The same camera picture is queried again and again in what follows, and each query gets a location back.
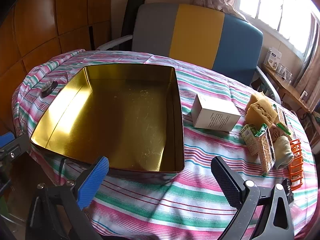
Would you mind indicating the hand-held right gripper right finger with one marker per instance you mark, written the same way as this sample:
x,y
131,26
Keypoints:
x,y
226,181

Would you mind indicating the small yellow sponge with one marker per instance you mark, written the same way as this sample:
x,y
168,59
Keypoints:
x,y
252,97

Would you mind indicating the striped tablecloth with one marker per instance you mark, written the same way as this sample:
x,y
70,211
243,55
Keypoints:
x,y
155,200

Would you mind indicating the window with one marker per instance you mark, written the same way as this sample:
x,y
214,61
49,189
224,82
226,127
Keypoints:
x,y
275,5

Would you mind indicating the wooden cabinet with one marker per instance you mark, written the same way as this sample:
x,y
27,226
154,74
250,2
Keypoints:
x,y
37,17

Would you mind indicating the green cracker packet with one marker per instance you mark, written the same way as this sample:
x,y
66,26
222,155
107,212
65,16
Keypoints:
x,y
250,140
282,120
266,152

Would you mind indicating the orange plastic rack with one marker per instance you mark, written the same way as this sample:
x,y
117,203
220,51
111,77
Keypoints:
x,y
296,165

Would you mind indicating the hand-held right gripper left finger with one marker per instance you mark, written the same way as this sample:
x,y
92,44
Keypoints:
x,y
92,181

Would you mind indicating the pink sock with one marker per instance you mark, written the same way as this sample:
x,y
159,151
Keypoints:
x,y
278,132

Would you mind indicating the black respirator mask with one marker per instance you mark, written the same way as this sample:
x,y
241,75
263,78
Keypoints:
x,y
290,192

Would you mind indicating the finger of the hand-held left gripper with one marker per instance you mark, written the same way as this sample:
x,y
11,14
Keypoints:
x,y
17,150
5,139

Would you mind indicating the grey yellow blue chair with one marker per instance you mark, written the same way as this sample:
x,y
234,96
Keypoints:
x,y
197,35

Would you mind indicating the black disc with clear cap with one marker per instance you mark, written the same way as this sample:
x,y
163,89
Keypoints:
x,y
48,91

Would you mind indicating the large yellow sponge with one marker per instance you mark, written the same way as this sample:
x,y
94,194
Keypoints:
x,y
262,112

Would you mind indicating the gold tin box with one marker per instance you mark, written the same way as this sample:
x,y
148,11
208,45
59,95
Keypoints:
x,y
112,120

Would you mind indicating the cream sock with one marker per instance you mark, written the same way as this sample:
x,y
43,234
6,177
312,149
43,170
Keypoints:
x,y
283,152

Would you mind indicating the clear glass jar set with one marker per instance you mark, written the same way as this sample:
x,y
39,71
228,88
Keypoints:
x,y
285,73

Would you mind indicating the wooden side table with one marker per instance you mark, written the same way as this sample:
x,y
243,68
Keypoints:
x,y
285,87

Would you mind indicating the small white bottle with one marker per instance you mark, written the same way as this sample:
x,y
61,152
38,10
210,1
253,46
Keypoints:
x,y
303,95

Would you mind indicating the white printed carton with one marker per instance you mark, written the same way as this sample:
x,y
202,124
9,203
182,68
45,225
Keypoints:
x,y
273,58

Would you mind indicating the white cardboard box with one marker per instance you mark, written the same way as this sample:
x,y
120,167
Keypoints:
x,y
212,115

